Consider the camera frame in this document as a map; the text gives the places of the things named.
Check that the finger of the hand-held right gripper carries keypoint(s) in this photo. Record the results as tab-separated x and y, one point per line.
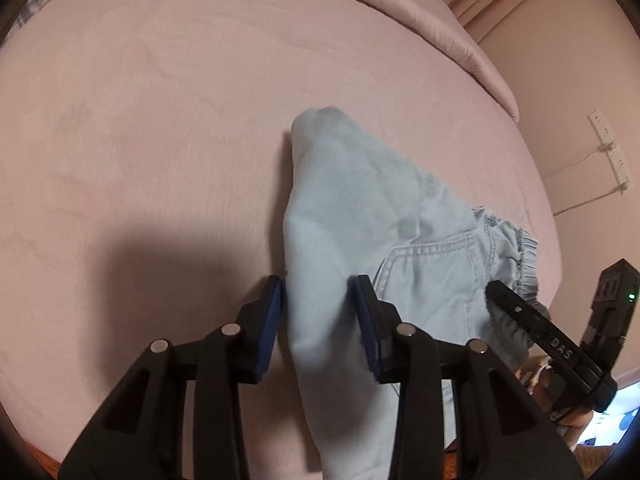
540	325

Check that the pink quilt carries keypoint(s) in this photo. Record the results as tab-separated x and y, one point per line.
410	15

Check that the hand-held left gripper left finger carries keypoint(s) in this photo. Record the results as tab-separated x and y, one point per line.
272	325

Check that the pink bed sheet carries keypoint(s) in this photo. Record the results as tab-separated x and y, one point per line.
150	135

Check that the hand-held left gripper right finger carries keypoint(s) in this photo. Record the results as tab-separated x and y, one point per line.
367	330

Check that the person's right hand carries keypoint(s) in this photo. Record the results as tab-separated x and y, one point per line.
535	376

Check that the white power strip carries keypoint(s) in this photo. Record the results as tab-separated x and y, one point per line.
620	169
602	126

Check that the light blue denim pants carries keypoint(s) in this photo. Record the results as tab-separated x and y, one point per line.
340	220

